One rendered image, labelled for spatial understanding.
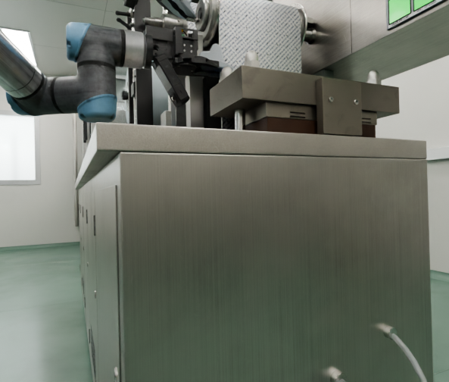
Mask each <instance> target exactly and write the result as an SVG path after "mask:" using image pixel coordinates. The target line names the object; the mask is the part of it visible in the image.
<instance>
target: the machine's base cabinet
mask: <svg viewBox="0 0 449 382"><path fill-rule="evenodd" d="M79 193H80V194H79V211H80V273H81V287H82V293H83V304H84V312H85V318H86V329H87V337H88V343H89V354H90V362H91V368H92V379H93V382H330V377H331V374H332V372H333V371H335V370H340V371H342V372H343V373H345V374H346V375H347V378H348V382H420V379H419V377H418V375H417V374H416V372H415V370H414V368H413V366H412V364H411V362H410V360H409V359H408V357H407V356H406V355H405V353H404V351H403V350H402V348H401V347H399V345H398V344H396V342H395V341H394V340H390V339H389V338H387V337H385V336H384V333H383V331H384V329H385V327H386V326H391V327H394V328H395V329H396V330H397V336H398V337H399V338H400V339H401V340H402V341H403V342H404V344H405V345H406V346H407V347H408V349H409V350H410V351H411V353H412V354H413V356H414V357H415V359H416V360H417V362H418V364H419V366H420V367H421V369H422V372H423V373H424V375H425V377H426V380H427V382H434V381H433V355H432V304H431V279H430V253H429V203H428V177H427V160H426V159H405V158H344V157H313V156H281V155H220V154H189V153H157V152H120V153H119V154H117V155H116V156H115V157H114V158H113V159H112V160H111V161H110V162H108V163H107V164H106V165H105V166H104V167H103V168H102V169H101V170H100V171H99V172H98V173H97V174H96V175H95V176H94V177H93V178H92V179H90V180H89V181H88V182H87V183H86V184H85V185H84V186H83V187H82V188H80V189H79Z"/></svg>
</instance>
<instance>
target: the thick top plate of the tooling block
mask: <svg viewBox="0 0 449 382"><path fill-rule="evenodd" d="M319 78H321V76H316V75H309V74H300V73H294V72H288V71H283V70H273V69H266V68H261V67H251V66H245V65H241V66H240V67H239V68H237V69H236V70H234V71H233V72H232V73H231V74H230V75H229V76H227V77H226V78H224V79H223V80H222V81H220V82H219V83H218V84H217V85H216V86H214V87H213V88H212V89H210V116H211V117H228V118H235V109H237V108H243V109H245V112H246V111H249V110H251V109H252V108H255V107H257V106H258V105H262V104H263V103H265V102H273V103H282V104H290V105H305V106H313V107H316V80H318V79H319ZM325 78H331V77H325ZM331 79H337V78H331ZM337 80H343V79H337ZM347 81H353V80H347ZM353 82H358V83H361V110H362V111H368V112H376V113H377V119H379V118H382V117H387V116H391V115H394V114H399V113H400V105H399V87H396V86H386V85H380V84H375V83H365V82H359V81H353Z"/></svg>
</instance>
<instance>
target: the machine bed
mask: <svg viewBox="0 0 449 382"><path fill-rule="evenodd" d="M120 152H157V153H189V154H220V155H281V156H313V157H344V158H405V159H427V151H426V141H425V140H415V139H388V138H374V137H360V136H334V135H320V134H306V133H280V132H267V131H253V130H227V129H213V128H199V127H173V126H159V125H145V124H119V123H105V122H97V123H96V124H95V128H94V130H93V132H92V136H91V139H90V141H89V145H88V148H87V150H86V154H85V157H84V159H83V163H82V166H81V168H80V172H79V174H78V177H77V179H76V183H75V189H80V188H82V187H83V186H84V185H85V184H86V183H87V182H88V181H89V180H90V179H92V178H93V177H94V176H95V175H96V174H97V173H98V172H99V171H100V170H101V169H102V168H103V167H104V166H105V165H106V164H107V163H108V162H110V161H111V160H112V159H113V158H114V157H115V156H116V155H117V154H119V153H120Z"/></svg>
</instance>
